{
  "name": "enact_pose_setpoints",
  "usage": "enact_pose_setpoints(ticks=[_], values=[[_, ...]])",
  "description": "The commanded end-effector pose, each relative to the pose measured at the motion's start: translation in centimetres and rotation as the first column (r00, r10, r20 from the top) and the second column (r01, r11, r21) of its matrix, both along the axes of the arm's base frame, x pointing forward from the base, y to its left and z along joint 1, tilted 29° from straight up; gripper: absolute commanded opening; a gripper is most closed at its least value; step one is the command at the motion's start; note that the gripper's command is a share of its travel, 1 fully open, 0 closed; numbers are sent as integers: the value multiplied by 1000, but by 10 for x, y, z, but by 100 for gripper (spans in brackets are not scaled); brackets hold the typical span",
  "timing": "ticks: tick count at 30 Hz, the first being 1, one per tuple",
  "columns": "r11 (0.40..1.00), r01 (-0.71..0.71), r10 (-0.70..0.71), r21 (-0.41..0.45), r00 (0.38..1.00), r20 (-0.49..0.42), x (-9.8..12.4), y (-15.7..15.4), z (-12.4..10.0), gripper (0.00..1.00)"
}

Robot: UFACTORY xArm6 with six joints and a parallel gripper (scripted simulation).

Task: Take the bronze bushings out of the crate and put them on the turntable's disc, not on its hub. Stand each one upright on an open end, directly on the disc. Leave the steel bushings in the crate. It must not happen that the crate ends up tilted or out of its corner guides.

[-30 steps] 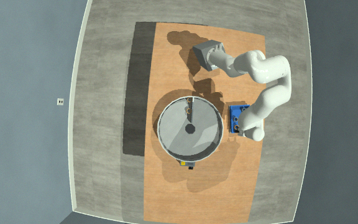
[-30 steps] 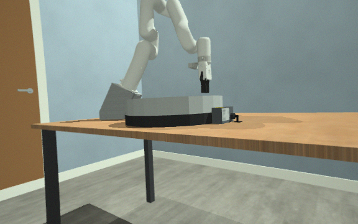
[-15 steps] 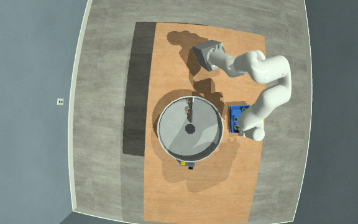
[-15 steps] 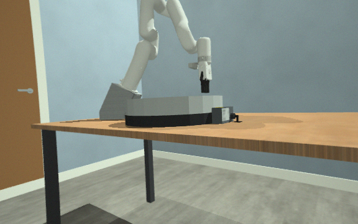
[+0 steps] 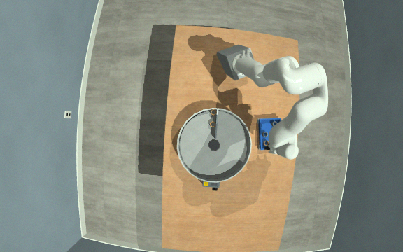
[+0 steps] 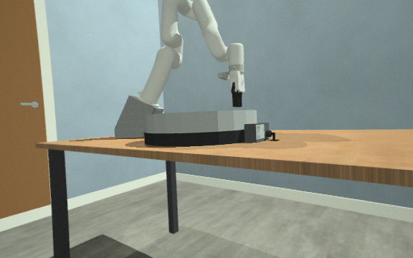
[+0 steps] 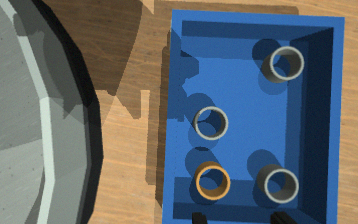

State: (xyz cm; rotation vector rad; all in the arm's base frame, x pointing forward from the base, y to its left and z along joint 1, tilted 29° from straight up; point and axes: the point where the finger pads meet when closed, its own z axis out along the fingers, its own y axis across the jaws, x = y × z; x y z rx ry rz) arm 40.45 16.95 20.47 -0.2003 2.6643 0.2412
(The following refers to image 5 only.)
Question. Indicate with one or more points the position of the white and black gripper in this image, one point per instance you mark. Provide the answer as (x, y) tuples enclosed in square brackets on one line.
[(270, 149)]

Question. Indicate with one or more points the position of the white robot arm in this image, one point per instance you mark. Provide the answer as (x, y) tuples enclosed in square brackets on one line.
[(295, 80)]

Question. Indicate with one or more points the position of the blue tray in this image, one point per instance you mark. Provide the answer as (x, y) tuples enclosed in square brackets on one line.
[(265, 126)]

